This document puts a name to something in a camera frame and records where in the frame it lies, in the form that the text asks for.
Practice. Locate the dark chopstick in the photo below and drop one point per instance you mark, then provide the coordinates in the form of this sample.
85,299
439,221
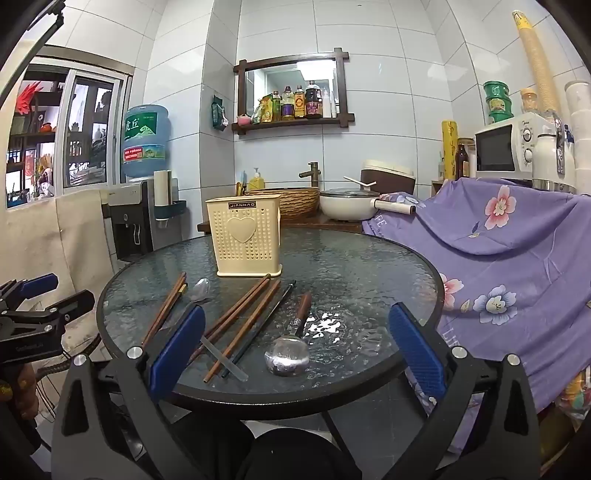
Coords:
258,330

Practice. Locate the teal towel holder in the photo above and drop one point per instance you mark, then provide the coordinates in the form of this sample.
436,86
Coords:
171,208

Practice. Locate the pink bowl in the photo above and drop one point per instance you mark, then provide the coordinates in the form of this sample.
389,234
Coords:
244,120

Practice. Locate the dark wooden framed mirror shelf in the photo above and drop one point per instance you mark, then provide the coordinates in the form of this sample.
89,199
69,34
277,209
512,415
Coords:
295,123

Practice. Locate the beige cloth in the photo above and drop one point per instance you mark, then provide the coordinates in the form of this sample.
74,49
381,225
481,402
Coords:
55,240

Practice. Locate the purple floral cloth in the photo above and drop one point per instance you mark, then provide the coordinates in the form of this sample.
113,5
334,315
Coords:
508,258

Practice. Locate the brown glass bottle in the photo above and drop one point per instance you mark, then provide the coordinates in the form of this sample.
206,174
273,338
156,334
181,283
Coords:
461,161

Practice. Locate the person's left hand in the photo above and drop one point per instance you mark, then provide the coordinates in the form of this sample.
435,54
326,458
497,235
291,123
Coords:
21,390

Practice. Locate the woven wicker basket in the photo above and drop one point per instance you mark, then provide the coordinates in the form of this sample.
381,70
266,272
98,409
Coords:
300,203

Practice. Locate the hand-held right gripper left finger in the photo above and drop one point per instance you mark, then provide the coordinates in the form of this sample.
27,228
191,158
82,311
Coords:
178,353

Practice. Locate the silver metal spoon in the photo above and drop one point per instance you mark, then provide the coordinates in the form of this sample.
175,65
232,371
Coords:
201,289

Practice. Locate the brown wooden chopstick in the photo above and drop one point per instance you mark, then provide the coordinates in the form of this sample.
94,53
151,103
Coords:
231,318
242,331
161,314
172,304

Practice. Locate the yellow seasoning packet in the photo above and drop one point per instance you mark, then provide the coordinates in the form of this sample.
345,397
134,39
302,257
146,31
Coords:
265,110

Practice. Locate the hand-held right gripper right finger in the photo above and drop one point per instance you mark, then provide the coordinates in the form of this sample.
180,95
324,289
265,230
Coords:
415,350

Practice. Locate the green hanging packet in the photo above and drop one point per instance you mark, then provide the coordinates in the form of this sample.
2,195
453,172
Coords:
219,113

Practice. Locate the water dispenser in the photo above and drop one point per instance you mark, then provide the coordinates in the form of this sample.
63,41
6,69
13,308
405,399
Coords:
124,221

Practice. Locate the silver utensil strip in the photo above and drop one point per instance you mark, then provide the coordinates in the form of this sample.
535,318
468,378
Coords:
226,361

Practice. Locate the white cooking pot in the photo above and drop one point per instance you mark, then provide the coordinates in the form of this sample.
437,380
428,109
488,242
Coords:
344,207

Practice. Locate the white bottle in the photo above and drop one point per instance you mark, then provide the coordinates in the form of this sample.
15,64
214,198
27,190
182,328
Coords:
327,104

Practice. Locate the yellow oil bottle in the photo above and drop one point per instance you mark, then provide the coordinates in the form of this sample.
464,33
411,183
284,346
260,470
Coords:
276,105

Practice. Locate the white electric kettle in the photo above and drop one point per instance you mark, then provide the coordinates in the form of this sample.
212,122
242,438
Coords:
547,157

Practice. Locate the dark sauce bottle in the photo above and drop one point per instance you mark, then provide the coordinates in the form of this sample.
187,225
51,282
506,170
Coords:
314,99

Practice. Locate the white serving spoon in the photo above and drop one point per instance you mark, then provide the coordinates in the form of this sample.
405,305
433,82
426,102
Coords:
360,182

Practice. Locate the yellow roll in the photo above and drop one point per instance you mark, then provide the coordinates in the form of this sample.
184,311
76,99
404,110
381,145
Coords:
449,147

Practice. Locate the bronze faucet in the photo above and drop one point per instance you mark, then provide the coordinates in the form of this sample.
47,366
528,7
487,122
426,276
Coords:
314,173

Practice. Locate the brown and cream rice cooker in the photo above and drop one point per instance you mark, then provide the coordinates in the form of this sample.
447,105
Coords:
388,177

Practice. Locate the window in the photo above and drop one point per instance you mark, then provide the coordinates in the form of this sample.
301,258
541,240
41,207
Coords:
69,74

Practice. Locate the bottle with yellow label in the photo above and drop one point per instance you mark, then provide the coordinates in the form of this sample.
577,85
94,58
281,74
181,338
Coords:
300,101

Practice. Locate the red ornament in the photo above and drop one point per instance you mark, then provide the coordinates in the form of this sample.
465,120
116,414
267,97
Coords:
30,94

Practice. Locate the bottle with purple label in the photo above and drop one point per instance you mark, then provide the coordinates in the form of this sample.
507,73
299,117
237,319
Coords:
287,102

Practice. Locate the blue water jug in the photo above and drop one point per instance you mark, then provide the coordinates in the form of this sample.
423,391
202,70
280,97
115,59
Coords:
145,138

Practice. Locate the tall stack of paper cups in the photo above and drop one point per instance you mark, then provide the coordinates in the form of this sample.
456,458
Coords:
535,60

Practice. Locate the cream perforated utensil holder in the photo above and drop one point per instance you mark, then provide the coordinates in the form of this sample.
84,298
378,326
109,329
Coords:
242,249

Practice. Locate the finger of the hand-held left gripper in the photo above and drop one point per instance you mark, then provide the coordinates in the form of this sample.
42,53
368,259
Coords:
74,304
39,284

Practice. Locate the yellow soap dispenser bottle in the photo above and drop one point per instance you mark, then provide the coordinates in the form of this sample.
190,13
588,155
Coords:
256,180

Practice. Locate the white microwave oven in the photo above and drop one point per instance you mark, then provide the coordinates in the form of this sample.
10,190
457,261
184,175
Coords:
496,147

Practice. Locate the green container stack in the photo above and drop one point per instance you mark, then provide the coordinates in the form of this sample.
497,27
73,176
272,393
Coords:
498,104

